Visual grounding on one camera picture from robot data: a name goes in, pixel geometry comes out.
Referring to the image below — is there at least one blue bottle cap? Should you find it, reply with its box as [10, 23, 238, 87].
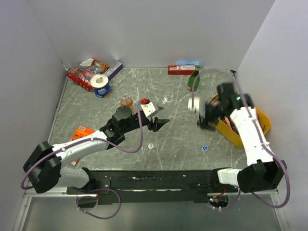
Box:
[202, 146, 208, 152]

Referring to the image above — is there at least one clear plastic bottle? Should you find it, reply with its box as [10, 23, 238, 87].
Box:
[162, 94, 174, 104]

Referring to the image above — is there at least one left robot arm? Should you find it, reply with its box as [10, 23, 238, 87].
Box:
[21, 105, 169, 193]

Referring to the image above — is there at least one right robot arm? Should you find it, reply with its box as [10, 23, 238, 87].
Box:
[189, 82, 286, 193]

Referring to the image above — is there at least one orange drink bottle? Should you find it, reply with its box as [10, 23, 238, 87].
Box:
[120, 94, 134, 114]

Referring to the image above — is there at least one white bottle cap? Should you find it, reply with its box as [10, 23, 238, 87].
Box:
[148, 143, 154, 149]

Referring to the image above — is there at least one green glass bottle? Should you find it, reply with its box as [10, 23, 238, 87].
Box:
[187, 65, 201, 91]

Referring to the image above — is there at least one yellow basket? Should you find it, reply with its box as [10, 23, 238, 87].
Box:
[209, 107, 271, 149]

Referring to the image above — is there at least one toilet paper roll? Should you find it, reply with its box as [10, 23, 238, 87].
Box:
[90, 75, 112, 98]

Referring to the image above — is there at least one blue box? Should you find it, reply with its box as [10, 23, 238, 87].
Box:
[176, 61, 201, 66]

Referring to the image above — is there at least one purple white box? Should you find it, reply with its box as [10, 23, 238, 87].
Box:
[104, 61, 123, 80]

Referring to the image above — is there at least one orange snack box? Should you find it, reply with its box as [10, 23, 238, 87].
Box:
[69, 124, 96, 167]

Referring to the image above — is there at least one red box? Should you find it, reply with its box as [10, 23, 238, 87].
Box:
[167, 65, 195, 75]

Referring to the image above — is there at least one red snack bag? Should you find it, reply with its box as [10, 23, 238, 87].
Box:
[67, 58, 109, 92]

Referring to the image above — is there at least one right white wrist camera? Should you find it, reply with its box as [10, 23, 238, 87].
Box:
[188, 97, 205, 115]

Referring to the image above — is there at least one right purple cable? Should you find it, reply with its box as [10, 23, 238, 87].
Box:
[191, 68, 291, 210]

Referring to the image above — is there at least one purple cable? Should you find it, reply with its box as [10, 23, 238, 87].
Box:
[191, 68, 291, 210]
[20, 100, 145, 219]

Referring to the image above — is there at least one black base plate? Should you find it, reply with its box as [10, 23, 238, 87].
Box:
[67, 168, 237, 205]

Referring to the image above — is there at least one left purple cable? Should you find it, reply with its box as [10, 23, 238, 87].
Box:
[20, 100, 145, 219]

